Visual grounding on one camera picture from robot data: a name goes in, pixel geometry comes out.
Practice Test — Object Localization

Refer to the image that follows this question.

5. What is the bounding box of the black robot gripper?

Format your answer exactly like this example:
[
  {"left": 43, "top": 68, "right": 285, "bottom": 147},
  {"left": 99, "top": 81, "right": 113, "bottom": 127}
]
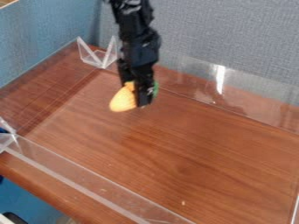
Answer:
[{"left": 106, "top": 0, "right": 162, "bottom": 107}]

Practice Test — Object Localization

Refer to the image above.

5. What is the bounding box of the yellow green toy corn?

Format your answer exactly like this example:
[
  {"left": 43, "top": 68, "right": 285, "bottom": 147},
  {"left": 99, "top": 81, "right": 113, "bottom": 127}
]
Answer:
[{"left": 109, "top": 81, "right": 159, "bottom": 112}]

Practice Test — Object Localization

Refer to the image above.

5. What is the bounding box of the clear acrylic corner bracket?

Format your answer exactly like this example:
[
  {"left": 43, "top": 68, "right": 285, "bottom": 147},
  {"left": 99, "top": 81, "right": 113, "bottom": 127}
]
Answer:
[{"left": 78, "top": 36, "right": 118, "bottom": 69}]

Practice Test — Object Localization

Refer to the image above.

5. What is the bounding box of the clear acrylic back wall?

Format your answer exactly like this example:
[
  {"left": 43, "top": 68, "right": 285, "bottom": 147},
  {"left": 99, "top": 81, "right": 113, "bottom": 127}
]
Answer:
[{"left": 105, "top": 35, "right": 299, "bottom": 136}]

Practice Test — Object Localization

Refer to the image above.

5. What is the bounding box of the clear acrylic wall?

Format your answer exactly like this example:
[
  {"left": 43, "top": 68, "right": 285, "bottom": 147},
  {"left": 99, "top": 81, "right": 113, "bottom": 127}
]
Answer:
[
  {"left": 105, "top": 35, "right": 299, "bottom": 136},
  {"left": 5, "top": 135, "right": 195, "bottom": 224}
]

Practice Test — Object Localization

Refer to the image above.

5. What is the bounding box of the clear acrylic front wall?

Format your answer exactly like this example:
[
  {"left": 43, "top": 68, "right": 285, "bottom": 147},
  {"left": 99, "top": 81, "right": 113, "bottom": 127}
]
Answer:
[{"left": 5, "top": 135, "right": 195, "bottom": 224}]

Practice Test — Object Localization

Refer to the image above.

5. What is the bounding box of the clear acrylic left bracket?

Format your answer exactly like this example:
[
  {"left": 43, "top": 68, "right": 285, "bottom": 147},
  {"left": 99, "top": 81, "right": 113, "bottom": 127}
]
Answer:
[{"left": 0, "top": 116, "right": 18, "bottom": 154}]

